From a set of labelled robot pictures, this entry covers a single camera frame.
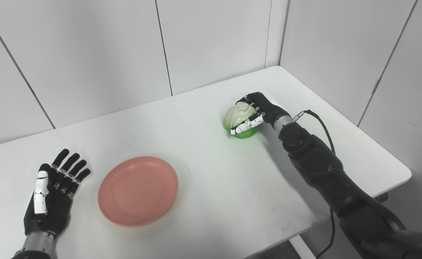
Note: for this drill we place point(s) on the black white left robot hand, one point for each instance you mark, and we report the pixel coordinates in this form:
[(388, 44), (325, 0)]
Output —
[(53, 212)]

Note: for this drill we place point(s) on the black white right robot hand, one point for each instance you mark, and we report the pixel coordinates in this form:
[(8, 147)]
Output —
[(268, 108)]

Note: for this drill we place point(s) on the green white toy cabbage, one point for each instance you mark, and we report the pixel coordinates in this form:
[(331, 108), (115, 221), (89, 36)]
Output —
[(238, 115)]

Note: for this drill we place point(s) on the pink round plate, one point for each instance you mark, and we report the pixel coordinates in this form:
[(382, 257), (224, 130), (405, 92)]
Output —
[(137, 190)]

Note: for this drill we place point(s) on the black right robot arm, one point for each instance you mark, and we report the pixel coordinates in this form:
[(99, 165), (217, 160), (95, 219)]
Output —
[(326, 169)]

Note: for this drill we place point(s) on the white table leg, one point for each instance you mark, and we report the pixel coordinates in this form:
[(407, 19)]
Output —
[(304, 248)]

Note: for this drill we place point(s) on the black table bracket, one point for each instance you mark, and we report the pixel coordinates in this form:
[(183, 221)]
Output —
[(381, 197)]

